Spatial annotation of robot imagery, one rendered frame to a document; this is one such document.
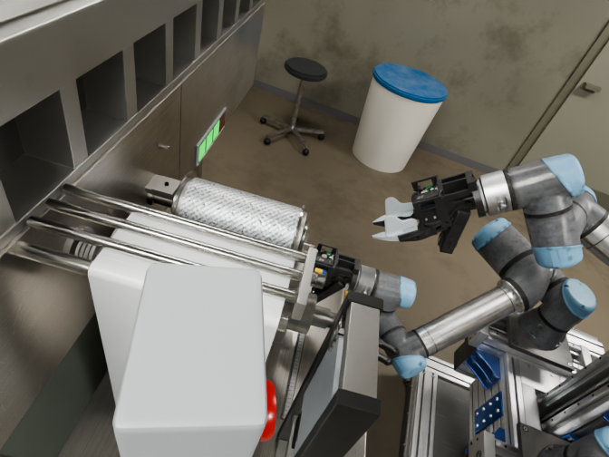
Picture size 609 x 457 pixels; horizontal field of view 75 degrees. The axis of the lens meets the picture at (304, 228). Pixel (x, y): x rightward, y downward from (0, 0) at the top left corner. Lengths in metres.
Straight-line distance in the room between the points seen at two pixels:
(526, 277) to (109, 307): 0.94
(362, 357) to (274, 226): 0.39
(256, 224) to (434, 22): 3.25
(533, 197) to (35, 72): 0.73
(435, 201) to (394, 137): 2.70
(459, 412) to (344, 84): 3.03
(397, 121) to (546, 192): 2.65
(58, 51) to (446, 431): 1.90
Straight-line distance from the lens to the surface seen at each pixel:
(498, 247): 1.18
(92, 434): 1.02
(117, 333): 0.64
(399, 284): 1.02
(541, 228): 0.80
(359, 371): 0.49
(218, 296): 0.17
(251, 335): 0.16
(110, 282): 0.54
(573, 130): 4.25
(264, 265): 0.52
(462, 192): 0.77
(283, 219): 0.81
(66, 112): 0.61
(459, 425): 2.08
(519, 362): 1.70
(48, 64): 0.57
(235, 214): 0.82
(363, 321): 0.53
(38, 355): 0.75
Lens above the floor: 1.85
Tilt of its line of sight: 42 degrees down
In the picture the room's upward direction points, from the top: 18 degrees clockwise
